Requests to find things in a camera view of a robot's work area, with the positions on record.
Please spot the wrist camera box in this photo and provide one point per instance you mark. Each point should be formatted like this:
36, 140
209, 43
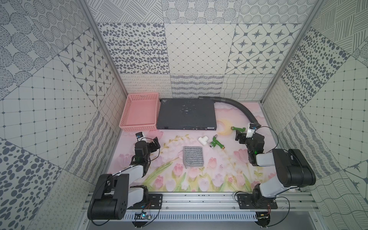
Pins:
252, 127
139, 136

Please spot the pink floral table mat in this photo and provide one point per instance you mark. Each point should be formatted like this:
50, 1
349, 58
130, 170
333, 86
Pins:
224, 170

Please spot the white plastic tee fitting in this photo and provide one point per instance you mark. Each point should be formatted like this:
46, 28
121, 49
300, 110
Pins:
203, 140

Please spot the green valve near hose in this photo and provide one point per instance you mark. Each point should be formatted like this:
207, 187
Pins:
241, 130

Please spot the dark grey flat electronics box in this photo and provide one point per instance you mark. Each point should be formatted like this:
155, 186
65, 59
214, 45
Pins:
186, 114

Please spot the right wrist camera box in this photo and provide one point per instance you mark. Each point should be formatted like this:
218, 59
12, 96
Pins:
252, 127

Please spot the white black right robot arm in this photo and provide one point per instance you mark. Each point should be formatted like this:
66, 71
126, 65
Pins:
292, 171

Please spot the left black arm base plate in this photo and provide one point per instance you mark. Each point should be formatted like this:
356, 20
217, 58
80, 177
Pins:
154, 202

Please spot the aluminium front rail frame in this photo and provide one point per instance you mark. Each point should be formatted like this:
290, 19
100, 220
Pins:
226, 201

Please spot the grey striped square dishcloth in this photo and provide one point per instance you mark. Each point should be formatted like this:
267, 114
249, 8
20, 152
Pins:
193, 156

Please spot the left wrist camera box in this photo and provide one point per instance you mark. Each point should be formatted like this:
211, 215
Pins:
139, 136

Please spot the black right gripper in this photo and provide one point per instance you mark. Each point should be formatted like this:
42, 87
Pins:
238, 133

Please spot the green valve near tee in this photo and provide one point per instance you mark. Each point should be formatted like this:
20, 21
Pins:
215, 142

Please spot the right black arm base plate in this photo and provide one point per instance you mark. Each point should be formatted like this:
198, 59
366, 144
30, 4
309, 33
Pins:
248, 201

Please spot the right small circuit board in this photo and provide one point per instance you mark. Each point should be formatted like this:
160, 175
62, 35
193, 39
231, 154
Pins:
263, 219

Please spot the pink perforated plastic basket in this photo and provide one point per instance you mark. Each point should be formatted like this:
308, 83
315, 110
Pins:
140, 112

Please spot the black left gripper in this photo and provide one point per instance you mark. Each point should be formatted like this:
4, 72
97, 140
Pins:
153, 144

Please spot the left small circuit board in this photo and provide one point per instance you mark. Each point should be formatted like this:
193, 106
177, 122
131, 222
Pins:
142, 216

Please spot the small circuit board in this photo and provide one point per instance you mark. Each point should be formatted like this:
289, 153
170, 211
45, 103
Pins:
263, 219
142, 216

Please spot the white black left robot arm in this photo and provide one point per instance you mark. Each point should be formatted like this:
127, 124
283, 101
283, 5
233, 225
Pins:
115, 193

